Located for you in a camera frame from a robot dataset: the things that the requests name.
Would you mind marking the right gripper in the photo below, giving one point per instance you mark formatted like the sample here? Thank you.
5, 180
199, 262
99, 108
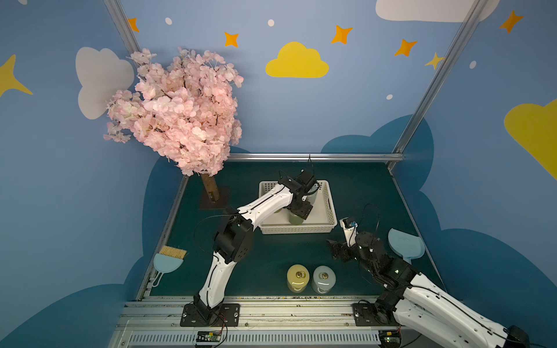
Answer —
344, 249

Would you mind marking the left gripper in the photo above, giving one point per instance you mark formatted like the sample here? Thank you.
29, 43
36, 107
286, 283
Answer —
307, 184

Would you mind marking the white perforated plastic basket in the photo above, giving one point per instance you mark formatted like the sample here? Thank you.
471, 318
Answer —
322, 218

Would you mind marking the blue canister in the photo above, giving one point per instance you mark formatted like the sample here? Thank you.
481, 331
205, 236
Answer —
323, 279

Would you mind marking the yellow canister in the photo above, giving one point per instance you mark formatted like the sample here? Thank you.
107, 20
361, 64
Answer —
298, 277

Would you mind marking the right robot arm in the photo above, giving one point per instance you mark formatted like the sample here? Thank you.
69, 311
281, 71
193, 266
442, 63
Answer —
411, 299

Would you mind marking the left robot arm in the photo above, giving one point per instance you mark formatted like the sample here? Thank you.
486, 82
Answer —
234, 237

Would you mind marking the light blue dustpan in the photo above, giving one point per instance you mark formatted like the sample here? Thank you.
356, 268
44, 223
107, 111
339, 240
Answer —
408, 247

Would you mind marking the pink cherry blossom tree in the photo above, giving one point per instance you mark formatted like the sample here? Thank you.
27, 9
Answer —
185, 112

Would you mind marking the blue hand brush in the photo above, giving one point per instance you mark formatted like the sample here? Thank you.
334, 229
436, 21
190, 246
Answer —
167, 260

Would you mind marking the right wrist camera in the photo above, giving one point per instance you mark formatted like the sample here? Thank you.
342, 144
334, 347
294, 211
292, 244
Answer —
350, 227

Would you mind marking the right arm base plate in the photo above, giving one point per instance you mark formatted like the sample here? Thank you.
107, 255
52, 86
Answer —
369, 314

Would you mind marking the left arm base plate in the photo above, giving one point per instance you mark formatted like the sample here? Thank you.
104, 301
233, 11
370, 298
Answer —
200, 316

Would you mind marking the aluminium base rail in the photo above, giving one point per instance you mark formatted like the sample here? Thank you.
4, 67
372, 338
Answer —
293, 321

